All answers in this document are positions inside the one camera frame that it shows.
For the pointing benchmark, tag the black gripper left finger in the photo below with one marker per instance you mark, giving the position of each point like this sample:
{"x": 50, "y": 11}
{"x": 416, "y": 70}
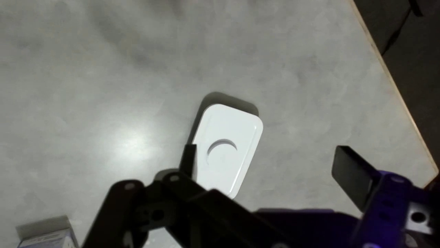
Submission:
{"x": 193, "y": 211}

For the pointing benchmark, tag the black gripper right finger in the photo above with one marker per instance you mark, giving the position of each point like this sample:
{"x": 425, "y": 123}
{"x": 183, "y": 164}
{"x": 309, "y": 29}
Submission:
{"x": 362, "y": 183}

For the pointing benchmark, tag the white rectangular container lid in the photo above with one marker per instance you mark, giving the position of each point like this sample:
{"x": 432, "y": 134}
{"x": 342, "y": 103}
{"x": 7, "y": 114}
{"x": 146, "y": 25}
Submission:
{"x": 229, "y": 138}

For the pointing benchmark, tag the small blue cardboard box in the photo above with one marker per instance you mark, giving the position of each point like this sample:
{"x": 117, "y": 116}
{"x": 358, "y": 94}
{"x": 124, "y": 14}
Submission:
{"x": 46, "y": 234}

